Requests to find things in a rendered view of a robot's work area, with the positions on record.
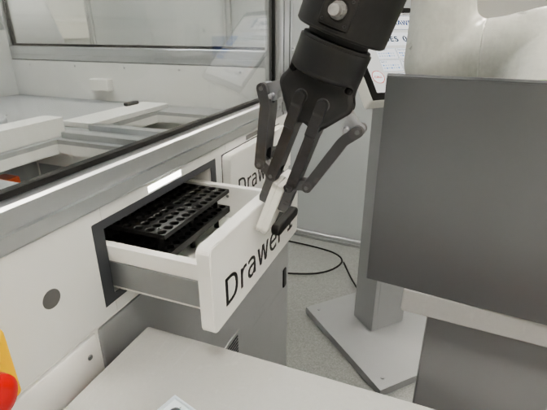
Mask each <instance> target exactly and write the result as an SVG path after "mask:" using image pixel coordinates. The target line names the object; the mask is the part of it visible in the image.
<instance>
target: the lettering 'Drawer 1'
mask: <svg viewBox="0 0 547 410"><path fill-rule="evenodd" d="M272 236H273V234H272V235H271V238H270V244H269V245H270V250H271V251H273V250H274V248H275V247H276V243H275V245H274V247H273V248H272V245H271V244H272V243H273V242H274V240H275V239H276V238H277V235H275V238H274V239H273V241H272ZM268 240H269V239H267V243H266V251H265V244H263V245H262V251H261V258H260V249H259V250H258V256H259V261H260V265H261V264H262V257H263V250H264V255H265V259H266V258H267V250H268ZM252 259H254V262H253V263H252V264H251V266H250V268H249V270H248V277H249V278H251V277H252V275H253V273H254V272H255V271H256V257H255V256H254V255H253V256H252V257H251V258H250V259H249V261H248V264H250V262H251V260H252ZM253 264H254V269H253V272H252V274H250V270H251V268H252V266H253ZM245 267H247V263H245V265H244V266H243V268H241V288H243V270H244V269H245ZM232 276H235V280H236V287H235V291H234V294H233V296H232V298H231V299H230V300H229V291H228V280H229V279H230V278H231V277H232ZM237 289H238V274H237V273H236V272H233V273H231V274H230V275H229V276H228V277H227V278H226V279H225V292H226V306H228V305H229V304H230V302H231V301H232V300H233V298H234V296H235V295H236V292H237Z"/></svg>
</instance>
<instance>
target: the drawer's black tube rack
mask: <svg viewBox="0 0 547 410"><path fill-rule="evenodd" d="M216 189H218V188H217V187H211V186H205V185H195V184H189V183H183V184H181V185H179V186H178V187H176V188H174V189H172V190H170V191H169V192H168V193H166V194H163V195H162V196H160V197H158V198H157V199H155V200H153V201H151V202H150V203H148V204H146V205H145V206H143V207H140V208H139V209H138V210H136V211H134V212H132V213H130V214H129V215H127V216H125V217H124V218H122V219H120V220H118V221H117V222H115V223H113V224H112V225H109V226H108V227H106V228H105V229H103V230H104V235H105V239H106V240H108V241H113V242H119V243H124V244H127V245H131V246H138V247H142V248H146V249H150V250H154V251H161V252H165V253H169V254H174V255H178V254H179V253H180V252H181V251H183V250H184V249H185V248H186V247H188V246H189V245H190V248H195V240H196V239H197V238H198V237H199V236H201V235H202V234H203V233H204V232H206V231H207V230H208V229H210V228H211V227H212V226H213V225H214V228H219V220H220V219H221V218H222V217H224V216H225V215H226V214H227V213H229V212H230V206H227V205H221V204H217V202H216V203H214V204H213V205H212V206H211V207H209V208H208V209H207V210H205V211H204V212H202V213H201V214H199V215H198V216H196V217H195V218H194V219H193V220H192V221H190V222H189V223H187V224H186V225H184V226H183V227H182V228H180V229H179V230H178V231H177V232H176V233H174V234H172V235H171V236H170V237H168V238H167V239H165V240H164V239H159V238H153V237H152V233H154V232H155V231H156V230H157V229H161V228H160V227H162V226H163V225H165V224H167V223H168V222H169V221H171V220H172V219H174V218H175V217H177V216H178V215H180V214H181V213H183V212H184V211H185V210H187V209H188V208H193V207H192V206H193V205H195V204H196V203H197V202H198V201H200V200H201V199H203V198H205V197H206V196H208V195H209V194H211V193H212V192H213V191H216Z"/></svg>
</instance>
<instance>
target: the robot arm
mask: <svg viewBox="0 0 547 410"><path fill-rule="evenodd" d="M406 1H407V0H303V2H302V4H301V7H300V11H299V14H298V17H299V19H300V20H301V21H302V22H304V23H305V24H307V25H309V28H305V29H304V30H302V31H301V34H300V37H299V40H298V42H297V45H296V48H295V52H294V54H293V56H292V59H291V64H290V66H289V68H288V69H287V70H286V71H285V72H284V73H283V74H282V76H281V78H280V80H277V81H264V82H261V83H259V84H258V85H257V86H256V92H257V96H258V99H259V103H260V110H259V119H258V128H257V137H256V154H255V163H254V164H255V167H256V168H257V169H260V170H261V171H262V172H263V173H264V174H265V182H264V184H263V187H262V190H261V192H260V196H259V197H260V201H262V202H264V203H265V205H264V207H263V210H262V212H261V214H260V218H259V220H258V223H257V225H256V230H257V231H259V232H260V231H261V232H262V233H263V234H267V233H268V232H269V230H270V229H271V228H272V225H273V224H274V223H275V221H276V219H277V217H278V213H279V212H280V211H282V212H285V211H286V210H287V209H288V208H289V207H290V206H291V204H292V201H293V199H294V197H295V194H296V192H297V190H301V191H303V192H305V193H309V192H310V191H311V190H312V189H313V188H314V186H315V185H316V184H317V183H318V182H319V181H320V180H321V179H322V177H323V176H324V175H325V173H326V172H327V171H328V169H329V168H330V167H331V165H332V164H333V163H334V162H335V161H336V160H337V159H338V157H339V156H340V155H341V153H342V152H343V151H344V149H345V148H346V147H347V145H349V144H350V143H352V142H354V141H356V140H357V139H358V138H360V137H361V136H362V135H363V134H364V133H365V132H366V130H367V125H366V124H365V123H361V122H360V120H359V119H358V117H357V115H356V113H355V111H354V109H355V106H356V93H357V90H358V87H359V85H360V83H361V80H362V78H363V76H364V74H365V71H366V69H367V67H368V65H369V63H370V60H371V57H370V52H369V51H368V49H370V50H376V51H382V50H385V48H386V45H387V43H388V41H389V39H390V36H391V35H392V32H393V29H394V28H395V26H396V23H397V20H398V19H399V17H400V13H401V12H402V10H403V8H404V6H405V3H406ZM404 70H405V74H417V75H435V76H470V77H488V78H505V79H524V80H542V81H547V6H546V7H537V8H534V9H531V10H526V11H521V12H518V13H514V14H511V15H505V16H501V17H496V18H484V17H482V16H481V15H480V14H479V13H478V10H477V0H411V7H410V13H409V28H408V35H407V42H406V47H405V58H404ZM281 91H282V96H283V99H284V103H285V106H286V109H287V116H286V119H285V121H284V124H283V129H282V133H281V136H280V138H279V140H278V144H277V146H276V149H275V152H274V153H273V158H272V152H273V144H274V130H275V123H276V115H277V108H278V99H279V98H280V94H281ZM343 118H345V123H344V125H343V126H342V128H341V132H342V134H343V135H342V136H341V137H340V138H339V139H338V140H337V141H336V142H335V143H334V145H333V146H332V147H331V148H330V149H329V151H328V152H327V153H326V155H325V156H324V157H323V159H322V160H321V161H320V163H319V164H318V165H317V166H316V167H315V169H314V170H313V171H312V173H311V174H310V175H309V177H304V174H305V172H306V170H307V167H308V165H309V162H310V160H311V158H312V156H313V152H314V151H315V148H316V146H317V143H318V140H319V138H320V136H321V135H322V132H323V130H324V129H326V128H328V127H329V126H331V125H333V124H334V123H336V122H338V121H339V120H342V119H343ZM303 123H304V124H306V125H307V126H308V127H307V128H306V131H305V134H304V140H303V141H302V144H301V146H300V150H299V152H298V155H297V156H296V159H295V162H294V164H293V167H292V169H291V173H290V175H289V177H288V178H286V177H285V176H280V175H281V174H282V173H283V172H284V170H283V169H284V167H285V165H286V162H287V159H288V156H289V154H290V152H291V148H292V147H293V144H294V142H295V138H296V136H297V133H298V132H299V129H300V126H301V125H302V124H303Z"/></svg>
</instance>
